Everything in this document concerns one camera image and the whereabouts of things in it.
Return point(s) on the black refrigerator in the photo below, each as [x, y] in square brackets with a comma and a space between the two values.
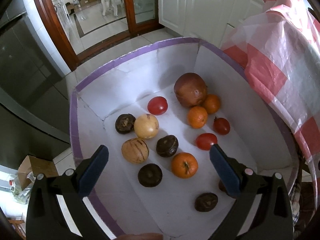
[34, 104]

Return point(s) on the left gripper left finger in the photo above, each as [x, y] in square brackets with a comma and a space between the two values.
[76, 184]

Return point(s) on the cardboard box on floor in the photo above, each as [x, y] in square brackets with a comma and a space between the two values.
[36, 166]

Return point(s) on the yellow striped pepino melon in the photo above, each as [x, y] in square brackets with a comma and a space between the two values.
[135, 151]

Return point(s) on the orange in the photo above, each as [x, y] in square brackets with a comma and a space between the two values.
[211, 104]

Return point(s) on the small dark red fruit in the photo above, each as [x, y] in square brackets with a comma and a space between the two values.
[221, 126]

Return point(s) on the white kitchen cabinet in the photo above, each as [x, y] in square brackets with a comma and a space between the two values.
[210, 20]

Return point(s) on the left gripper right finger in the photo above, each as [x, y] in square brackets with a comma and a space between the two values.
[240, 182]

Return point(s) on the dark brown mangosteen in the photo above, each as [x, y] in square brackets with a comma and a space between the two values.
[150, 175]

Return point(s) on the dark mangosteen centre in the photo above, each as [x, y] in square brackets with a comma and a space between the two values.
[167, 146]

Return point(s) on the orange mandarin front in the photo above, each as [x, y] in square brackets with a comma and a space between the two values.
[197, 117]

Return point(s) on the wrinkled red apple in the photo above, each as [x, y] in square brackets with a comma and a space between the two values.
[190, 90]

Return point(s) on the dark mangosteen front right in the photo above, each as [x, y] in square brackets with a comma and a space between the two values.
[205, 202]

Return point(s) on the white foam box purple rim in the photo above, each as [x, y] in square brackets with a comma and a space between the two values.
[258, 138]

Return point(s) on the red white checkered tablecloth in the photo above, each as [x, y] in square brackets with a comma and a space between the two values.
[279, 51]

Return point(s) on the yellow pale melon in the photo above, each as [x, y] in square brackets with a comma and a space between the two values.
[146, 126]

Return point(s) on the wooden door frame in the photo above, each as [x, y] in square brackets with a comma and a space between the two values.
[79, 31]

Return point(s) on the dark mangosteen in box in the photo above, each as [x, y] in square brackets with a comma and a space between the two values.
[125, 123]

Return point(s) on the small red tomato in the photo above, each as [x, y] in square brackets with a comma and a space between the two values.
[205, 141]

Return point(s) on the orange mandarin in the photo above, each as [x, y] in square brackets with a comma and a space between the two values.
[197, 117]
[184, 165]

